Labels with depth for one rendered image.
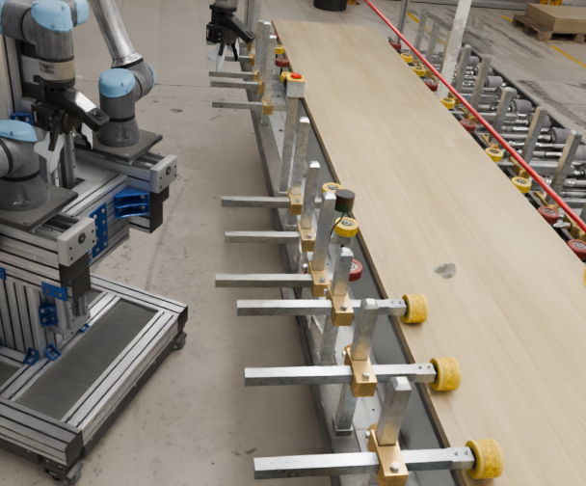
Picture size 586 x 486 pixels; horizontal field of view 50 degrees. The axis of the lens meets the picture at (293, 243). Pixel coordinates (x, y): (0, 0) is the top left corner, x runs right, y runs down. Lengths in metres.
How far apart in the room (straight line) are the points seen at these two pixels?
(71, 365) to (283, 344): 0.97
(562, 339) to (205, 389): 1.48
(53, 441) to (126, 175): 0.93
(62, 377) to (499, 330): 1.58
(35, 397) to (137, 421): 0.41
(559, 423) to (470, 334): 0.34
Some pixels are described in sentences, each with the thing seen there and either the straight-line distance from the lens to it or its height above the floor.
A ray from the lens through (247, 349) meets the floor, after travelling 2.95.
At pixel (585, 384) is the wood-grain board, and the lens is 1.85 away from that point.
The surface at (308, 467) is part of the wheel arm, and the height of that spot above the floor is 0.96.
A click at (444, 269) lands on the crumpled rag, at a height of 0.91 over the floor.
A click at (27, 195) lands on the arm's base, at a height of 1.08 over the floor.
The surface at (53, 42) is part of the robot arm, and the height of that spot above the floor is 1.60.
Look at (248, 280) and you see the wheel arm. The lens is 1.93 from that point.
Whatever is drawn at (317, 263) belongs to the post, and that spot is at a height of 0.90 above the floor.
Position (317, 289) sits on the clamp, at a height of 0.85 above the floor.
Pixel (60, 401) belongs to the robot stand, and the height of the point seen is 0.21.
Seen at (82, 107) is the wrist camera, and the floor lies 1.47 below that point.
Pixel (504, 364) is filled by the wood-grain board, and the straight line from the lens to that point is 1.79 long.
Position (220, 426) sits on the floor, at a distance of 2.64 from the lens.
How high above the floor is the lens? 2.02
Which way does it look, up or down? 33 degrees down
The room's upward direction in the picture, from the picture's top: 8 degrees clockwise
